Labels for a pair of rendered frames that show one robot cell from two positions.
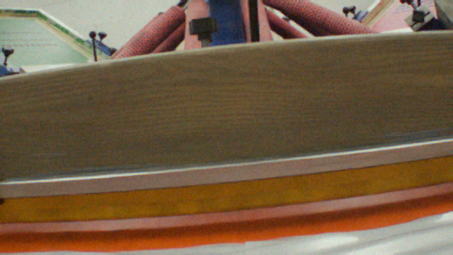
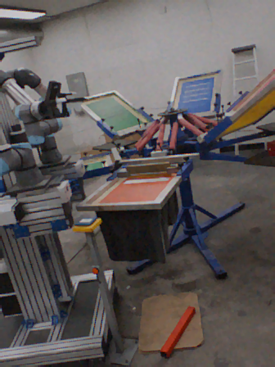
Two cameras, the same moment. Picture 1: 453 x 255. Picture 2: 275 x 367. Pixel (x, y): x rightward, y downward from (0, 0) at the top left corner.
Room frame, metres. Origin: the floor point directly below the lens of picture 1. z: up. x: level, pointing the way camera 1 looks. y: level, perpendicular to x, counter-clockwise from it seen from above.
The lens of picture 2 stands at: (-2.20, -0.95, 1.74)
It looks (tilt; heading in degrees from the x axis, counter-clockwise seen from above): 17 degrees down; 23
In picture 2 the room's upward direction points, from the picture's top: 12 degrees counter-clockwise
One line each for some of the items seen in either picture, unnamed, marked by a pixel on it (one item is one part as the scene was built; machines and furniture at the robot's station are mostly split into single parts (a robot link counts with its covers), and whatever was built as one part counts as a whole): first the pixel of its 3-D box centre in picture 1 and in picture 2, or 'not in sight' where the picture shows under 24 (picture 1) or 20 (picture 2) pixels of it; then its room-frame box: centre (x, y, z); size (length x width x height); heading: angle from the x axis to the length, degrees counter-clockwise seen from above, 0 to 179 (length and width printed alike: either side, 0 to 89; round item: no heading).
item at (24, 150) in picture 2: not in sight; (21, 154); (-0.62, 0.38, 1.42); 0.13 x 0.12 x 0.14; 173
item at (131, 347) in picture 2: not in sight; (104, 291); (-0.53, 0.14, 0.48); 0.22 x 0.22 x 0.96; 88
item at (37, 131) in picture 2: not in sight; (36, 131); (-0.77, 0.13, 1.56); 0.11 x 0.08 x 0.11; 173
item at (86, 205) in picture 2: not in sight; (139, 184); (0.03, 0.00, 0.97); 0.79 x 0.58 x 0.04; 178
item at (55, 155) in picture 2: not in sight; (50, 154); (-0.15, 0.54, 1.31); 0.15 x 0.15 x 0.10
